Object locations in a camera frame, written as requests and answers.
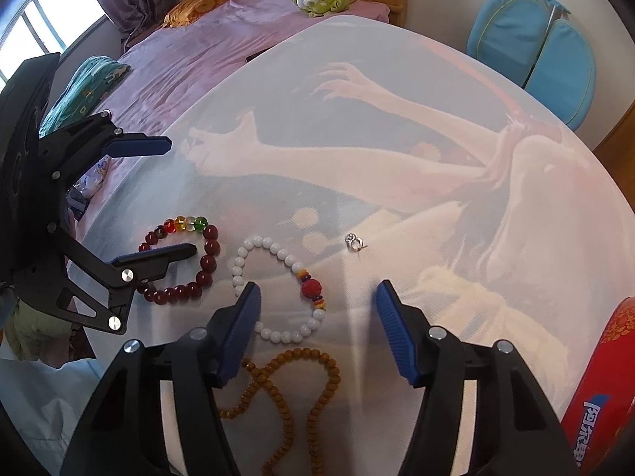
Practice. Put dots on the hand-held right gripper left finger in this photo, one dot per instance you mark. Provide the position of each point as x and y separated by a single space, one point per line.
238 337

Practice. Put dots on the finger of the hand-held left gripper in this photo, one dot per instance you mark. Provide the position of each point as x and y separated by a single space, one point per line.
139 145
149 256

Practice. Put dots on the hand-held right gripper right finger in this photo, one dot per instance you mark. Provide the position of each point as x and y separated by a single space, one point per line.
397 332

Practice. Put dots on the small silver earring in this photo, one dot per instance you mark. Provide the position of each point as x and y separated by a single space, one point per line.
353 242

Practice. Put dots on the round gold and red tin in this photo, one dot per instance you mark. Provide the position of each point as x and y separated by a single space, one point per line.
605 382

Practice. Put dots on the light patterned cloth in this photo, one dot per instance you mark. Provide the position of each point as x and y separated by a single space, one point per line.
94 176

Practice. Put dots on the teal patterned pillow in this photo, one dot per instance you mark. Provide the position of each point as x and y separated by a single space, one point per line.
84 84

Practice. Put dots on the pink bed sheet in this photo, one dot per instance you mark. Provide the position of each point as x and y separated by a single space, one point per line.
208 44

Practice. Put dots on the window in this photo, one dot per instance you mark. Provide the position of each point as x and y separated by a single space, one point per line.
34 25

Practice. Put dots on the yellow green cloth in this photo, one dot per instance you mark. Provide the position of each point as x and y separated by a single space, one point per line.
27 329

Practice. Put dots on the flat black object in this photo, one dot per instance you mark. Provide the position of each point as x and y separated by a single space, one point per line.
258 54

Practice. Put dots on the yellow pillow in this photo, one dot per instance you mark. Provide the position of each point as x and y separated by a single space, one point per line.
198 7

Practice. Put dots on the person's light grey clothing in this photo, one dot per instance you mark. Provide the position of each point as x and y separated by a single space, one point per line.
39 406

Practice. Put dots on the wooden wardrobe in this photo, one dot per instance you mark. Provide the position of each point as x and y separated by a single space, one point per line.
620 153

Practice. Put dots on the light blue chair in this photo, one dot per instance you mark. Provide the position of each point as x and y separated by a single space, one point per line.
506 29

